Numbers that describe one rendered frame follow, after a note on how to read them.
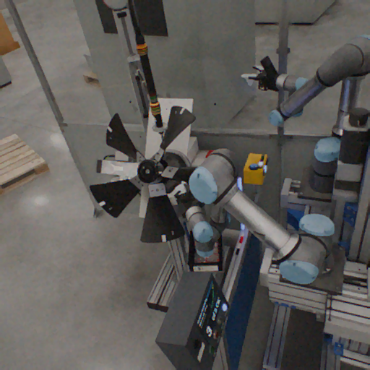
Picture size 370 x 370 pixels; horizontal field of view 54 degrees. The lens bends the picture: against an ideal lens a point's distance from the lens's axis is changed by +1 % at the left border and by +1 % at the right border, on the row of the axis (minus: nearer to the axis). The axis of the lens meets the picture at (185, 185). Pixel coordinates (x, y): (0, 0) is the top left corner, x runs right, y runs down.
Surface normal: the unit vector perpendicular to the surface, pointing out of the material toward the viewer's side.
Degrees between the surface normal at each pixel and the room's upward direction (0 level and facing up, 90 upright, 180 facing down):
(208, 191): 86
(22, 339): 0
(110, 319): 0
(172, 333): 15
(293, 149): 90
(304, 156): 90
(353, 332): 90
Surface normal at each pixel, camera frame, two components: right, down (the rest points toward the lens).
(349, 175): -0.36, 0.63
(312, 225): -0.08, -0.84
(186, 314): -0.39, -0.77
